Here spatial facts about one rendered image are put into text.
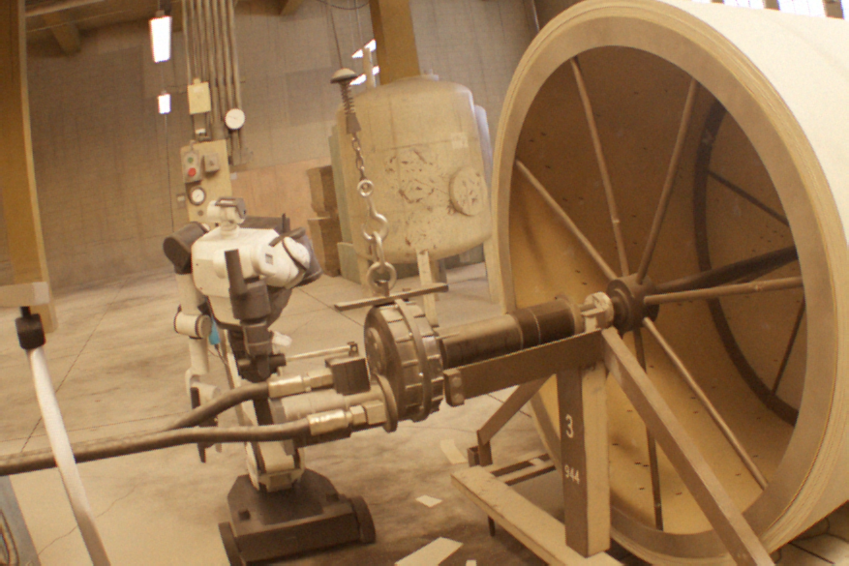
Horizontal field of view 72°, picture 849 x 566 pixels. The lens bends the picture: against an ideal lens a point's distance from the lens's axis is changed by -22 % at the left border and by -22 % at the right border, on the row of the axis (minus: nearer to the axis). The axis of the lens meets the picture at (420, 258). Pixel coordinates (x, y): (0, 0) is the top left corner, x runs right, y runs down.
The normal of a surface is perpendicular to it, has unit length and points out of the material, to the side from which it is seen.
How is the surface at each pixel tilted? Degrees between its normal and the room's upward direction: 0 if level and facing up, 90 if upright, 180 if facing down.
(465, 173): 90
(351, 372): 90
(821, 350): 90
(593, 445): 90
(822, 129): 60
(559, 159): 119
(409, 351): 70
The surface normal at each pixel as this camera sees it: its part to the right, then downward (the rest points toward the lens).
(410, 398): 0.37, 0.48
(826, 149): 0.24, -0.38
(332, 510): 0.14, -0.65
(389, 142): -0.26, 0.15
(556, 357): 0.34, 0.07
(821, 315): -0.93, 0.18
